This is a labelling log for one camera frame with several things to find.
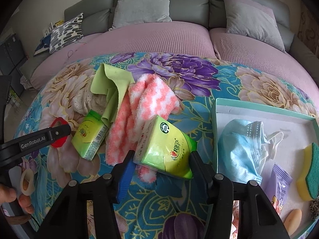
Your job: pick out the floral blanket table cover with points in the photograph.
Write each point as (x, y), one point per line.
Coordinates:
(156, 206)

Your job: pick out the grey cushion left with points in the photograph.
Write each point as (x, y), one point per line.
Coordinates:
(132, 12)

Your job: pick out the blue cushion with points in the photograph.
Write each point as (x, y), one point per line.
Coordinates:
(43, 46)

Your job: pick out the blue face mask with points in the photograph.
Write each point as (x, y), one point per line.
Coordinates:
(244, 148)

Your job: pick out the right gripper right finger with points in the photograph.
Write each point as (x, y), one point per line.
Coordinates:
(202, 175)

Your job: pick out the cream lace cloth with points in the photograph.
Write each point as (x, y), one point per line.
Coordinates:
(85, 101)

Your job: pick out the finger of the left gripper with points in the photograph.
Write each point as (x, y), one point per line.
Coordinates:
(57, 133)

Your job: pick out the grey pink cushion right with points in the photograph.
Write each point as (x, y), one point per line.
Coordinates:
(251, 19)

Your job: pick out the dark cabinet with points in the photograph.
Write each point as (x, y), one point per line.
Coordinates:
(12, 58)

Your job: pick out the yellow green sponge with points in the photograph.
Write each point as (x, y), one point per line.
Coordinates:
(307, 182)

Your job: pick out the green white shallow box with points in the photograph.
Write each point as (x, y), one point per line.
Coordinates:
(288, 134)

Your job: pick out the black white patterned cushion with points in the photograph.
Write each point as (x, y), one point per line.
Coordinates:
(65, 34)

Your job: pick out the light green cloth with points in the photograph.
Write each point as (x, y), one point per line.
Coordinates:
(113, 83)

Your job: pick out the leopard print scrunchie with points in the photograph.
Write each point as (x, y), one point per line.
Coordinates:
(314, 209)

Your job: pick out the pink white fuzzy cloth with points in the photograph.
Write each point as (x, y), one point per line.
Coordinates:
(150, 96)

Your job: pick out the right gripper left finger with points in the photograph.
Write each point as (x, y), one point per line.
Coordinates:
(121, 178)

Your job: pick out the pink floral scrunchie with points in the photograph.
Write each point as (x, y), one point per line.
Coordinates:
(235, 220)

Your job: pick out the beige patterned curtain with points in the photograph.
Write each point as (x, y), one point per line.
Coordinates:
(308, 30)

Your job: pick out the purple wipes packet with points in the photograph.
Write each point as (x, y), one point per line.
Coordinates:
(278, 187)

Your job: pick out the person's left hand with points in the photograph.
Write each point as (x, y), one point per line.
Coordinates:
(9, 194)

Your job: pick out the small green tissue pack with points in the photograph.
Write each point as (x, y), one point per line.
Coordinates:
(89, 135)

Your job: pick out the grey sofa pink cover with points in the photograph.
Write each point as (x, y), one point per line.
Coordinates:
(197, 28)

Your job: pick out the beige makeup puff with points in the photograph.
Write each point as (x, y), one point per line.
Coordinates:
(293, 221)

